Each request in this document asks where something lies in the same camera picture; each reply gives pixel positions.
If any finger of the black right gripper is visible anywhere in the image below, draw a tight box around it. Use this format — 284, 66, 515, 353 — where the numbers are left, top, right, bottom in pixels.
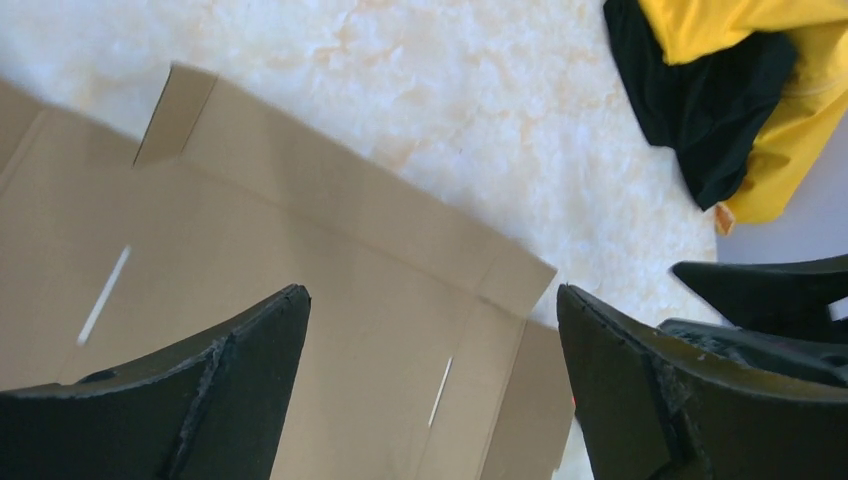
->
671, 255, 847, 344
659, 319, 847, 388

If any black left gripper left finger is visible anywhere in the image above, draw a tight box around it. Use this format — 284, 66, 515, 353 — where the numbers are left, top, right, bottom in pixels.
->
1, 284, 311, 479

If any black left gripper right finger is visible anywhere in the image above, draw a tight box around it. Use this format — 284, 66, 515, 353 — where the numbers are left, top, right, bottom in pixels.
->
557, 285, 847, 479

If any black cloth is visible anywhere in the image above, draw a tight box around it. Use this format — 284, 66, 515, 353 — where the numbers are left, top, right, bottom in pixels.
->
603, 1, 797, 211

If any brown cardboard box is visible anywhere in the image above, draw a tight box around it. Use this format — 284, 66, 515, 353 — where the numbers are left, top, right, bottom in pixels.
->
1, 65, 573, 479

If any yellow cloth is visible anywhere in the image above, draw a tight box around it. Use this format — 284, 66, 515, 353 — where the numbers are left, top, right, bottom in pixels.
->
640, 0, 847, 235

